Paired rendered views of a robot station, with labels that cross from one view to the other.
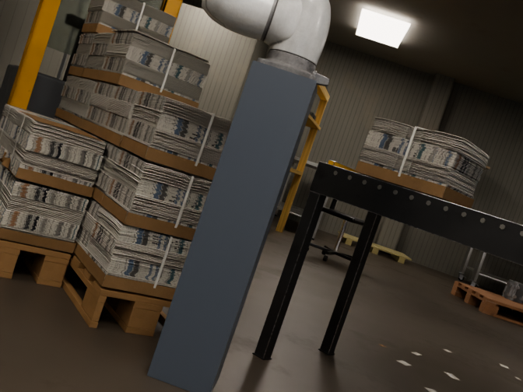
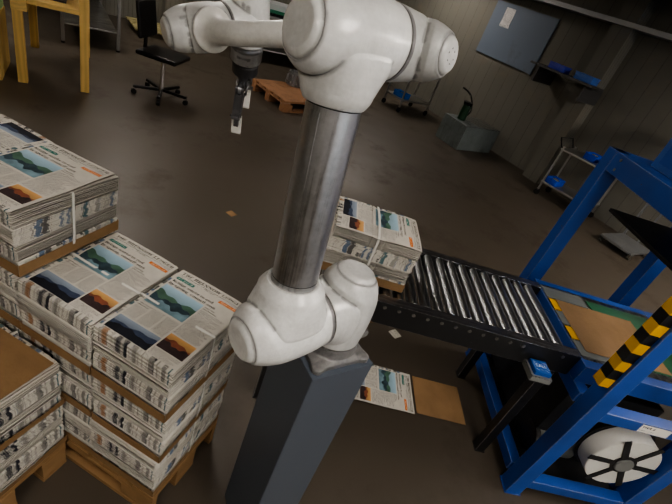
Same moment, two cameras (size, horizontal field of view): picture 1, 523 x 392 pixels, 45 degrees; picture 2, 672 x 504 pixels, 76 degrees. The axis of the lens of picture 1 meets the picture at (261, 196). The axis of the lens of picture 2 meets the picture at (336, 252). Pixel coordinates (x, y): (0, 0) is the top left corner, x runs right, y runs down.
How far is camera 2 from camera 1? 1.96 m
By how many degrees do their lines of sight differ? 52
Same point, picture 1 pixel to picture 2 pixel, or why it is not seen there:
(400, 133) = (362, 241)
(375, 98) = not seen: outside the picture
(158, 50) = (51, 208)
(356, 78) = not seen: outside the picture
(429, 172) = (391, 275)
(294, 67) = (349, 358)
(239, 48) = not seen: outside the picture
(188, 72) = (97, 202)
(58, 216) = (38, 439)
